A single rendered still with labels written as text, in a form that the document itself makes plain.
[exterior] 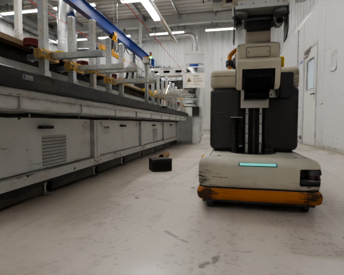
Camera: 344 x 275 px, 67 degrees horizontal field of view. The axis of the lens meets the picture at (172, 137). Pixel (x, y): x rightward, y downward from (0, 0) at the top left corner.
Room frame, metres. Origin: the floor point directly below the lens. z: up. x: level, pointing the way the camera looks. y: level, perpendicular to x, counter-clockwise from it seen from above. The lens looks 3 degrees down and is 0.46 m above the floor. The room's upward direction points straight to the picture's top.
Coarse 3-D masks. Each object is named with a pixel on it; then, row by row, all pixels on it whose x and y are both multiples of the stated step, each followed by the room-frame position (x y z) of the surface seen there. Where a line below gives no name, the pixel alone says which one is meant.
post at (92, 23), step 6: (90, 24) 1.83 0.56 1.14; (90, 30) 1.83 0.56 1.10; (90, 36) 1.83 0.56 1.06; (90, 42) 1.83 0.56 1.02; (90, 48) 1.83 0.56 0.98; (90, 60) 1.83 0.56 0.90; (90, 78) 1.83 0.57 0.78; (96, 78) 1.86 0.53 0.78; (90, 84) 1.83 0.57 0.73; (96, 84) 1.86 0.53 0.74
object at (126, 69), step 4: (124, 68) 1.83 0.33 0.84; (128, 68) 1.82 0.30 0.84; (132, 68) 1.82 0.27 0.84; (136, 68) 1.81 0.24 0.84; (84, 72) 1.89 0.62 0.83; (100, 72) 1.86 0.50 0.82; (104, 72) 1.86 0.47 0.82; (108, 72) 1.85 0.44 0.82; (112, 72) 1.85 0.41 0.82; (116, 72) 1.85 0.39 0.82; (120, 72) 1.85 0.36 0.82; (124, 72) 1.85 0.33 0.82; (128, 72) 1.85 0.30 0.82
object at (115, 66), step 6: (60, 66) 1.65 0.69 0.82; (78, 66) 1.62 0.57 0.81; (84, 66) 1.62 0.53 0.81; (90, 66) 1.61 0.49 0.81; (96, 66) 1.60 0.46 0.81; (102, 66) 1.59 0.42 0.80; (108, 66) 1.58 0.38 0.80; (114, 66) 1.57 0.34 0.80; (120, 66) 1.57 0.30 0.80; (60, 72) 1.66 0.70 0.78
